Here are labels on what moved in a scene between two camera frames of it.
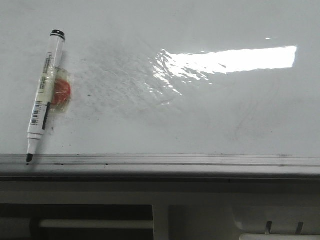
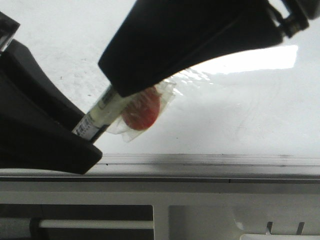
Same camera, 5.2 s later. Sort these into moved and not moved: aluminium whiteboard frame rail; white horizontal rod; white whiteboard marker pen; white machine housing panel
Moved: white whiteboard marker pen
Not moved: white horizontal rod; aluminium whiteboard frame rail; white machine housing panel
